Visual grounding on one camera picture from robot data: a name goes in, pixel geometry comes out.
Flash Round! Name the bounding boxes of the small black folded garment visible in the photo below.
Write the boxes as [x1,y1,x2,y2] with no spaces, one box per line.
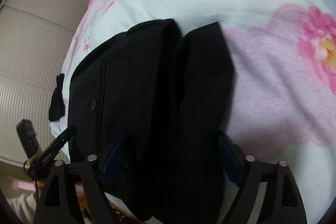
[49,73,65,122]

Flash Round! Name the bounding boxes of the person left hand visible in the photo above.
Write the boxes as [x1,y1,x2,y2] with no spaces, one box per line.
[34,180,85,197]

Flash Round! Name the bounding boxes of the black pants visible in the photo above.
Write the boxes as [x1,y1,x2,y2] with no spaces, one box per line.
[68,19,234,223]

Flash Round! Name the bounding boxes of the white louvered wardrobe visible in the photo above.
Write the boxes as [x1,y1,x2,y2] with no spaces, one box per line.
[1,0,89,166]

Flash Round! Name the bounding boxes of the pink floral duvet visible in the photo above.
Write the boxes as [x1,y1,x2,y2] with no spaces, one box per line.
[50,0,335,223]

